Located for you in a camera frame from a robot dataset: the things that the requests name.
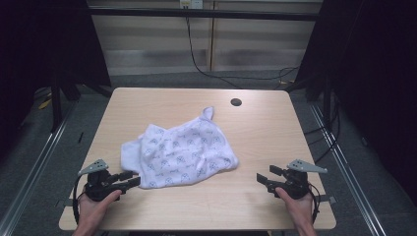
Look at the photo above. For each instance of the person's left hand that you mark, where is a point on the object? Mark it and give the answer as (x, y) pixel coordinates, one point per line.
(93, 209)

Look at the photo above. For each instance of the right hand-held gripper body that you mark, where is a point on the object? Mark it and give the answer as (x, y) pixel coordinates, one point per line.
(296, 185)

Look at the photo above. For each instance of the white wall outlet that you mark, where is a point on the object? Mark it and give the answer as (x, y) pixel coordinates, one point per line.
(191, 3)

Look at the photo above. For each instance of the beige wall trim strip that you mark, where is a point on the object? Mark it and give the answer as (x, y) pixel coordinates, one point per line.
(212, 39)

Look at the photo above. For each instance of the black horizontal bar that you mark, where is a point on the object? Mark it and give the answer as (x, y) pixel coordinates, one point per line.
(196, 13)

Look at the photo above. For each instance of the black curtain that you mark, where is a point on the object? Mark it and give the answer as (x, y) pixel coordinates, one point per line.
(39, 49)
(370, 82)

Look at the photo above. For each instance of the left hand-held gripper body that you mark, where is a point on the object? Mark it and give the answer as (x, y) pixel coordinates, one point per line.
(98, 187)

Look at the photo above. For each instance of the metal floor rail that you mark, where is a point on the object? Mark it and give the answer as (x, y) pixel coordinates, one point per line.
(36, 170)
(347, 170)

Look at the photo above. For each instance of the black metal stand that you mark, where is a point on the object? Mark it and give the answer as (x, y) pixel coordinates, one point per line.
(56, 105)

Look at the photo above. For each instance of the person's right hand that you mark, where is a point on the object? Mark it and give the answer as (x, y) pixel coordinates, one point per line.
(300, 208)

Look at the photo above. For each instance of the white printed baby garment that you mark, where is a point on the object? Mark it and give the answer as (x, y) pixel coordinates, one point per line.
(183, 154)

